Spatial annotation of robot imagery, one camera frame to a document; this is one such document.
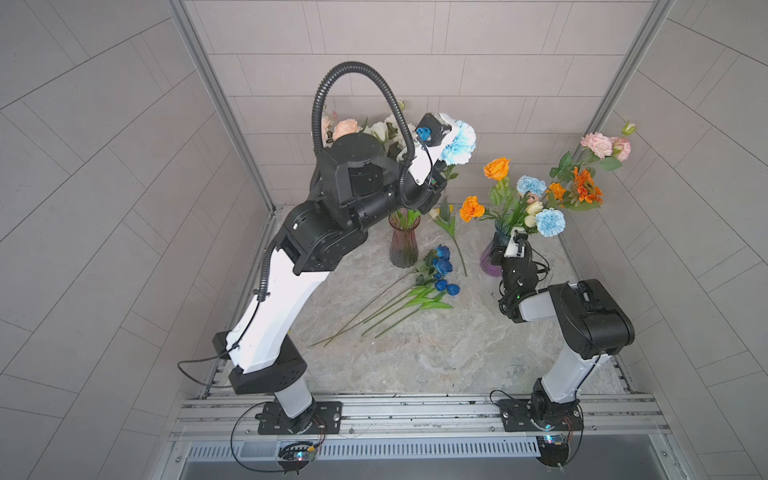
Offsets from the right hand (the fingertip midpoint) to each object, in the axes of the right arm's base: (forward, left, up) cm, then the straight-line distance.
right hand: (506, 230), depth 91 cm
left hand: (-18, +24, +43) cm, 52 cm away
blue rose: (0, +20, -8) cm, 21 cm away
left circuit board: (-51, +59, -12) cm, 80 cm away
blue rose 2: (-7, +21, -7) cm, 23 cm away
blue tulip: (-11, +21, -12) cm, 27 cm away
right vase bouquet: (-3, -2, +14) cm, 14 cm away
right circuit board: (-53, +1, -16) cm, 56 cm away
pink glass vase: (0, +32, -4) cm, 32 cm away
